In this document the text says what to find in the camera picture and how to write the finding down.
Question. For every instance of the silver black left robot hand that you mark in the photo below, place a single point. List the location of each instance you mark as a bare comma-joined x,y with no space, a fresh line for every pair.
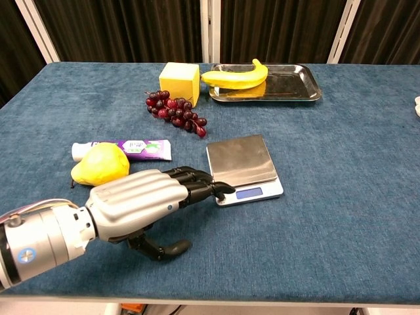
138,200

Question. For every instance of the yellow pear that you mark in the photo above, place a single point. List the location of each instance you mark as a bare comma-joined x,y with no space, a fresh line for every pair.
101,165

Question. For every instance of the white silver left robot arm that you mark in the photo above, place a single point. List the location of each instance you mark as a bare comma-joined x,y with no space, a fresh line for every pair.
42,243

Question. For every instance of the silver kitchen scale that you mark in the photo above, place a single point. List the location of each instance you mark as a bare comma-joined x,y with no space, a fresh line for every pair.
243,157

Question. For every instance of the purple white toothpaste tube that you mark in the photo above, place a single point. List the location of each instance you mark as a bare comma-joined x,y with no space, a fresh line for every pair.
144,149

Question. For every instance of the dark red grape bunch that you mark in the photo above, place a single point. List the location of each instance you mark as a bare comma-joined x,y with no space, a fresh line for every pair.
177,113

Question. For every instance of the orange plastic object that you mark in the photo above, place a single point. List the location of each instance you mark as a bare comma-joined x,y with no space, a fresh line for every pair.
131,309

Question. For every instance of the yellow cube block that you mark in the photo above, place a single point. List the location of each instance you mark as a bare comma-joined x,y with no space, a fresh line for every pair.
177,83

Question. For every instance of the yellow banana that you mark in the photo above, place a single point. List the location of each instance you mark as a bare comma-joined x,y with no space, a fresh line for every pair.
236,79

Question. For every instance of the blue tablecloth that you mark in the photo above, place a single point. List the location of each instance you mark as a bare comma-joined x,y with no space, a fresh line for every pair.
295,229

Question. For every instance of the black pleated curtain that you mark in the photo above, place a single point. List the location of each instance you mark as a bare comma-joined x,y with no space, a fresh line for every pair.
387,33
16,59
282,29
124,29

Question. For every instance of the stainless steel tray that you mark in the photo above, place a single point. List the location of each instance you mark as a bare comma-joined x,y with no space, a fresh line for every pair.
292,82

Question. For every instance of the white flower-shaped palette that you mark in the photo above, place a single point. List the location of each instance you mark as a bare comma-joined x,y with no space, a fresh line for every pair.
417,106

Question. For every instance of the white aluminium frame post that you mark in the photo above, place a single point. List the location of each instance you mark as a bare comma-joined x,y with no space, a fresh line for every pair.
210,29
39,29
343,31

